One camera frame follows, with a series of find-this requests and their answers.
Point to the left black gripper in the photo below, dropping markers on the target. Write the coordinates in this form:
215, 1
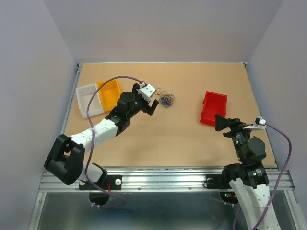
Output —
147, 109

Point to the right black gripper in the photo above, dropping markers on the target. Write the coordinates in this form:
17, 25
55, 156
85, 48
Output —
235, 124

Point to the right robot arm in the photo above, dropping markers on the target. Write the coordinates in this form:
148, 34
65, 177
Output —
248, 178

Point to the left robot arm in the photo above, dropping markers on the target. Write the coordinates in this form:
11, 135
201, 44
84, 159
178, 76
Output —
65, 160

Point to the red plastic bin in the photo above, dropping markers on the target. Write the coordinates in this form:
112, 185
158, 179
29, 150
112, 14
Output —
213, 104

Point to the yellow plastic bin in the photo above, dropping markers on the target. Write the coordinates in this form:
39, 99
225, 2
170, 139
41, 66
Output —
109, 95

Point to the white plastic bin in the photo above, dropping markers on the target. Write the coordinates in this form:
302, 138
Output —
84, 94

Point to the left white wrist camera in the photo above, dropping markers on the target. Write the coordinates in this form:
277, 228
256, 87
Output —
146, 91

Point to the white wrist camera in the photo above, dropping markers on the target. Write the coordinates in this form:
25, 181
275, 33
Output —
146, 91
259, 124

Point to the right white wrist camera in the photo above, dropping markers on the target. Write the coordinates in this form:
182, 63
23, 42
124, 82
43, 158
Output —
259, 124

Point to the aluminium front rail frame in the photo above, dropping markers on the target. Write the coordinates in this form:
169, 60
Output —
182, 179

